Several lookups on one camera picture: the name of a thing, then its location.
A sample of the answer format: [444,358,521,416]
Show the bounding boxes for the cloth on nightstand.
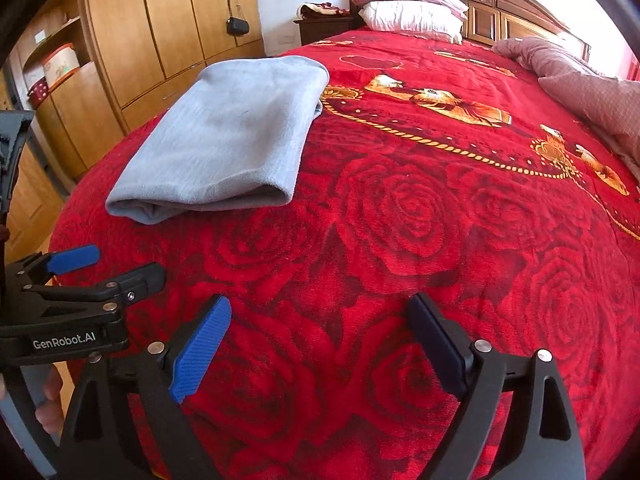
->
[297,2,349,20]

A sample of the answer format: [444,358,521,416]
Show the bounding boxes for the pink quilt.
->
[492,37,640,177]

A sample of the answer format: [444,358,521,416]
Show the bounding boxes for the dark wooden nightstand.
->
[294,14,363,46]

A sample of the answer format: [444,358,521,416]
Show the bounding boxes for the dark wooden headboard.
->
[342,0,591,61]

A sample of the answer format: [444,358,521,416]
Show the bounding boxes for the red floral bed blanket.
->
[51,30,639,479]

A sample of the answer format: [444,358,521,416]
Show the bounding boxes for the wooden wardrobe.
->
[8,0,265,182]

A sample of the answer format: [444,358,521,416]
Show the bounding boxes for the round storage box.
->
[42,42,80,91]

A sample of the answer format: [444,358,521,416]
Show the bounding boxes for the small black bag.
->
[226,16,250,37]

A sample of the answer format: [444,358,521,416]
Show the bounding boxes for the left hand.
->
[35,364,64,436]

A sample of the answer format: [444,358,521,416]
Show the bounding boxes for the grey pants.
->
[105,55,330,226]

